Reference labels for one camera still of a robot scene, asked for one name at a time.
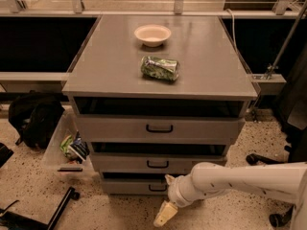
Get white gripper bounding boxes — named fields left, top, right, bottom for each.
left=153, top=174, right=201, bottom=227

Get grey drawer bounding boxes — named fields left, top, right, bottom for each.
left=90, top=153, right=227, bottom=174
left=102, top=179, right=168, bottom=196
left=76, top=116, right=245, bottom=145

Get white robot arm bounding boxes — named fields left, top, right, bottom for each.
left=153, top=162, right=307, bottom=230

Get grey drawer cabinet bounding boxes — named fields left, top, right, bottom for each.
left=63, top=15, right=257, bottom=183

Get snack packets in bin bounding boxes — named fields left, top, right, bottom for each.
left=59, top=133, right=90, bottom=163

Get clear plastic bin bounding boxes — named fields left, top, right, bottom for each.
left=41, top=109, right=96, bottom=180

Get green chip bag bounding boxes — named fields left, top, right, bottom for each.
left=141, top=56, right=179, bottom=81

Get black backpack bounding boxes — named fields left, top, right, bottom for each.
left=9, top=92, right=64, bottom=149

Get black office chair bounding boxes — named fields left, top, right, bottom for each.
left=241, top=49, right=307, bottom=230

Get metal pole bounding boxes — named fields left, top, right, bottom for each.
left=262, top=0, right=307, bottom=81

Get white bowl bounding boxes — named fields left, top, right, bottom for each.
left=134, top=24, right=172, bottom=47

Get black stand base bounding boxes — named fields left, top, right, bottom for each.
left=0, top=187, right=81, bottom=230

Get white cable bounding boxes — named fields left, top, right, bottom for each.
left=225, top=8, right=239, bottom=55

